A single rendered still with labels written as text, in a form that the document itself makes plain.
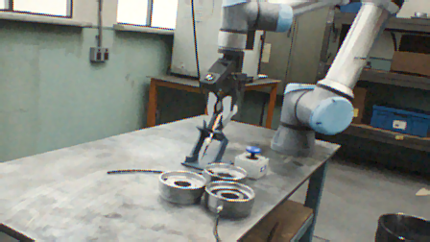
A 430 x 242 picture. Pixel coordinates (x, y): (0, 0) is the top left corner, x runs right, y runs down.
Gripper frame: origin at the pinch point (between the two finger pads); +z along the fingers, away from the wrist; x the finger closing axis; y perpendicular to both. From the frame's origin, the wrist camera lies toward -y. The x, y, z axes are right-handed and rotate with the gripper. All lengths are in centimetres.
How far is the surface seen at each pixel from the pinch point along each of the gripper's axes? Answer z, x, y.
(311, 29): -41, 88, 351
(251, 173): 10.3, -14.0, -3.7
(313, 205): 36, -19, 52
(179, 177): 8.9, -4.9, -24.3
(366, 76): -1, 18, 319
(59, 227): 12, -1, -55
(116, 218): 11.8, -5.6, -45.3
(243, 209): 9.8, -23.0, -27.4
